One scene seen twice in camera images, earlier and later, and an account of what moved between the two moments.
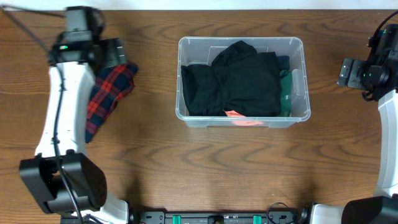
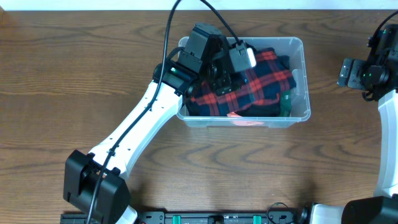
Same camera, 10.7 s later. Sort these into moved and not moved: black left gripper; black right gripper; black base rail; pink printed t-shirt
Moved: black left gripper
Not moved: pink printed t-shirt; black base rail; black right gripper
